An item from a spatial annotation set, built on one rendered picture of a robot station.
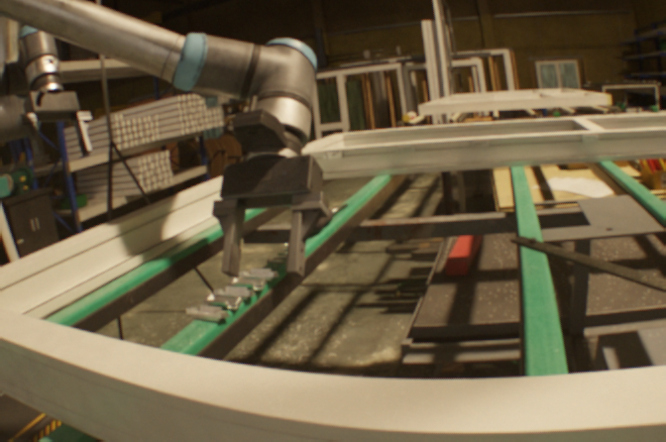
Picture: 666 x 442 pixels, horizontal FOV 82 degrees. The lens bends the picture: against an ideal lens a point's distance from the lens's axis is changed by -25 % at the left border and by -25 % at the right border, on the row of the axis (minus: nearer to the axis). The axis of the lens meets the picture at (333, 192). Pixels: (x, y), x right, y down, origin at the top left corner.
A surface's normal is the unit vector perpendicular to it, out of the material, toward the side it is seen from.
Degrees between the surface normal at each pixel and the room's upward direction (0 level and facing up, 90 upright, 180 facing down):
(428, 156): 90
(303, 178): 52
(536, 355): 0
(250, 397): 0
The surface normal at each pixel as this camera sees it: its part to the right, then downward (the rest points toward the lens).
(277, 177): -0.29, -0.42
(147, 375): -0.14, -0.97
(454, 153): -0.35, 0.22
